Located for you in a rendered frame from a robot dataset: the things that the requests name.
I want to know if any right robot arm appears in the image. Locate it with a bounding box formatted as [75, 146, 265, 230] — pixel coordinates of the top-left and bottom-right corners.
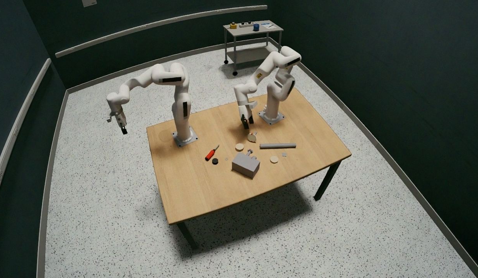
[106, 63, 193, 143]

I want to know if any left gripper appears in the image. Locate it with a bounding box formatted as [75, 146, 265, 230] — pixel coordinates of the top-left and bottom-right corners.
[238, 105, 254, 129]

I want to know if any white gear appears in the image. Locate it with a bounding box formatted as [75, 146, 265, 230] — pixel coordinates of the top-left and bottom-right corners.
[248, 132, 257, 142]

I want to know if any red flat screwdriver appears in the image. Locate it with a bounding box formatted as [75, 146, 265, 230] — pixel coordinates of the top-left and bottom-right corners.
[205, 145, 219, 161]

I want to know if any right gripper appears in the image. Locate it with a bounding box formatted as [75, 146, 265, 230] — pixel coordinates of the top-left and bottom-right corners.
[115, 111, 127, 135]

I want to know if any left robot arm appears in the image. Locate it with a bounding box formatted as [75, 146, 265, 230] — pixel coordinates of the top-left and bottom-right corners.
[234, 46, 301, 121]

